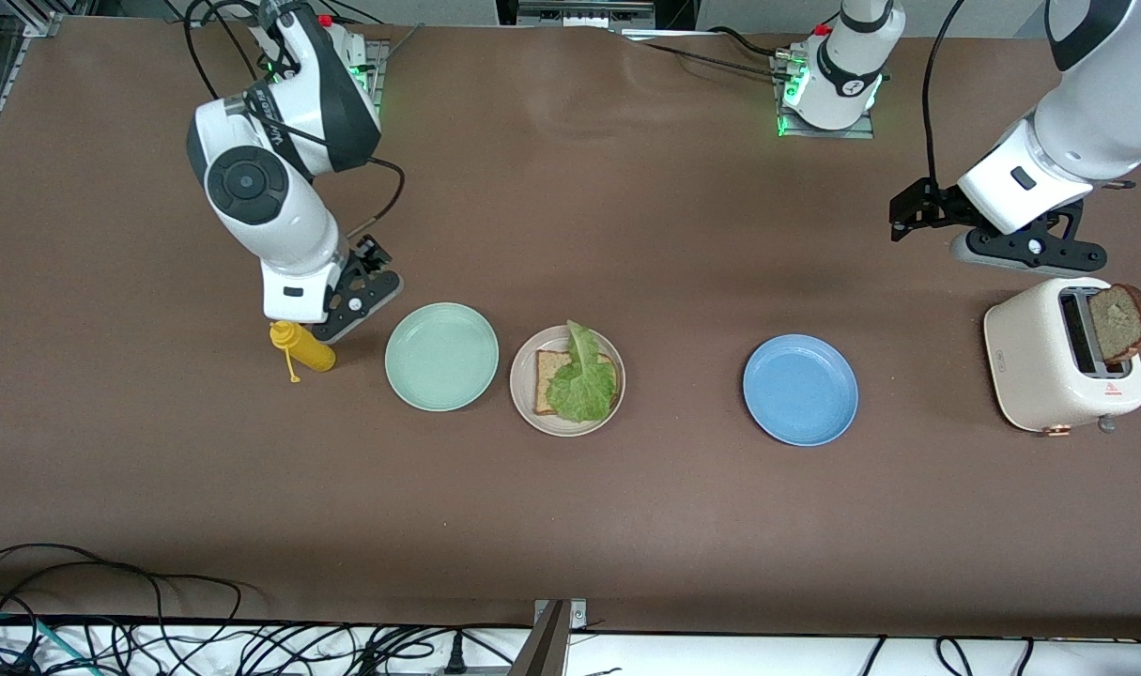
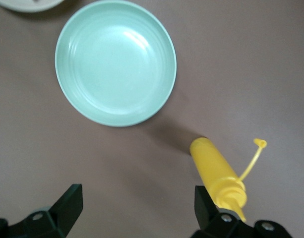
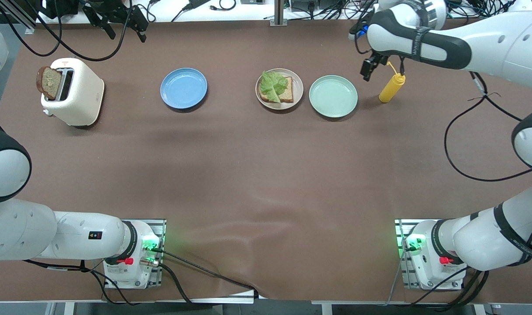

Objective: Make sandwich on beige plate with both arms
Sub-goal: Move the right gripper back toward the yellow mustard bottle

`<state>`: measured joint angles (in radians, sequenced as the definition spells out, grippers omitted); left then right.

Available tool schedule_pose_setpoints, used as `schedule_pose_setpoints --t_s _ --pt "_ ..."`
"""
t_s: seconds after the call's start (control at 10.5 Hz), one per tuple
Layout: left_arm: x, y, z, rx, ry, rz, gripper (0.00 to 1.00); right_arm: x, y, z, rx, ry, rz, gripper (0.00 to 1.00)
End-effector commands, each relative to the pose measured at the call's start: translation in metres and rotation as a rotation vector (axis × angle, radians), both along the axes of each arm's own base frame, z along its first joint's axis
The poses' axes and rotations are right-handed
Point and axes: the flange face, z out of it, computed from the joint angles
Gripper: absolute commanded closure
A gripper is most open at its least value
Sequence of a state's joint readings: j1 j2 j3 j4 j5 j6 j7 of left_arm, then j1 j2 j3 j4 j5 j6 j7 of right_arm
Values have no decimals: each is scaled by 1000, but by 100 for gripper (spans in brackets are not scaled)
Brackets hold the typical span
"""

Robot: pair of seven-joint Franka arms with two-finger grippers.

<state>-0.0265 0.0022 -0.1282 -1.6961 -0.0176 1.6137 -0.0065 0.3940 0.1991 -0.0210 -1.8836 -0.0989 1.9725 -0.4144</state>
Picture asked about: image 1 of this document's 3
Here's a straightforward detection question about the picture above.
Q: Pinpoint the yellow squeeze bottle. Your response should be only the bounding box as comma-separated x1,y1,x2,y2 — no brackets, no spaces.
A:
270,320,337,384

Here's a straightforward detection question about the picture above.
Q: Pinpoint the brown bread slice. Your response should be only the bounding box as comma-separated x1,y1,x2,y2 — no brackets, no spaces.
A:
534,349,620,417
1088,284,1141,365

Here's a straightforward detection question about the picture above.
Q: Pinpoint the green lettuce leaf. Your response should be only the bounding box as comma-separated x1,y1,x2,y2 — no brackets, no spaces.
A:
545,320,620,424

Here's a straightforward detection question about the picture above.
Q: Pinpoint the mint green plate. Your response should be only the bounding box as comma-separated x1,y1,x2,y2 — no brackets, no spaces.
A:
385,302,501,413

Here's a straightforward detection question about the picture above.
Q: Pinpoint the beige plate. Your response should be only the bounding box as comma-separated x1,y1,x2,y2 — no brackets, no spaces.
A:
510,324,626,438

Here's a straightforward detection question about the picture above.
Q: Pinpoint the blue plate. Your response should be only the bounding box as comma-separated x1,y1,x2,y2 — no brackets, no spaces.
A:
743,334,859,447

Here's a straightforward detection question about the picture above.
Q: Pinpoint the white toaster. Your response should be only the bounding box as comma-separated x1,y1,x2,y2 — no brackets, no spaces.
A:
983,276,1141,436

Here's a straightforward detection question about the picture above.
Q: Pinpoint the silver metal device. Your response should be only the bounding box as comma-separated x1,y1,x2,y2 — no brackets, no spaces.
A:
517,0,657,31

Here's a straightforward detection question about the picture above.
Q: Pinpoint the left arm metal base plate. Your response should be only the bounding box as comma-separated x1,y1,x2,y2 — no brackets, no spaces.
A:
774,52,876,140

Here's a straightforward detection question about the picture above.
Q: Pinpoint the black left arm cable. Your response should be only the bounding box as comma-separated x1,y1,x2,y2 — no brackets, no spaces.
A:
922,0,967,184

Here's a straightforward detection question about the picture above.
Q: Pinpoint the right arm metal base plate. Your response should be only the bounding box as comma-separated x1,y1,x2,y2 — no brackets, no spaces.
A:
345,38,389,104

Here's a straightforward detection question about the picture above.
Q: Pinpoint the thin black cable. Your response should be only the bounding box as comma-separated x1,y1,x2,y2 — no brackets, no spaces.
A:
706,25,783,57

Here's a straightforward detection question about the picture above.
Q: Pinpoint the black braided cable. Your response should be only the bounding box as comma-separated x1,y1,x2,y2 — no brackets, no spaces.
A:
624,34,789,80

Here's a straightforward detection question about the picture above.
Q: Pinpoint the long looping black cable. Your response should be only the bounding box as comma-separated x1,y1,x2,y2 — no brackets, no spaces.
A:
0,543,244,649

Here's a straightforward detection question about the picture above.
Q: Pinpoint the aluminium frame rail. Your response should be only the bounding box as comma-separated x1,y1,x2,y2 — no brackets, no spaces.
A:
0,11,64,184

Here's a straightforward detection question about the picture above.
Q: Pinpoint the aluminium corner bracket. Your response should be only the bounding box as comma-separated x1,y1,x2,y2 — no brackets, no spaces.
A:
533,598,588,632

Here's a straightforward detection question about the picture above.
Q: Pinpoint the grey metal post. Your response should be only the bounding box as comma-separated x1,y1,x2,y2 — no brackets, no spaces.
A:
506,601,571,676

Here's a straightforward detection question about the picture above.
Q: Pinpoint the teal cable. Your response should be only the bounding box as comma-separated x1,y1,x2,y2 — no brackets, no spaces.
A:
0,610,97,676

